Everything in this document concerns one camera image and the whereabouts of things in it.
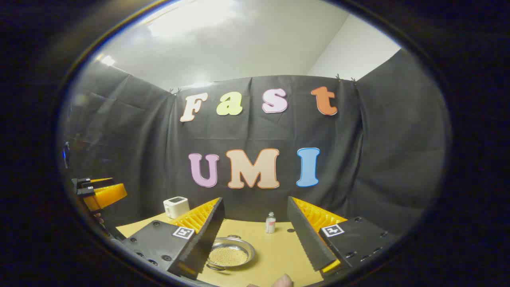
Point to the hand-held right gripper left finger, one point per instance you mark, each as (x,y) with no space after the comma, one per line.
(203,243)

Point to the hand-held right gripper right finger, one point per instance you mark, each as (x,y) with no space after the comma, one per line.
(308,239)

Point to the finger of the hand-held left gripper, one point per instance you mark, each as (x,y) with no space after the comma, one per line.
(99,181)
(105,196)

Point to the stainless steel pot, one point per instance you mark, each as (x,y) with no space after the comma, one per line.
(230,240)

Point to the pile of soybeans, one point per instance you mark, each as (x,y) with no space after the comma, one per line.
(228,257)

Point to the small bottle with red label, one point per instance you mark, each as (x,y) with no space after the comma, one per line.
(270,224)

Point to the white toaster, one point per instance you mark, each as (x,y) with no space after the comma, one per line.
(176,207)

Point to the black backdrop cloth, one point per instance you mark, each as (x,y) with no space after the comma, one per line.
(139,139)

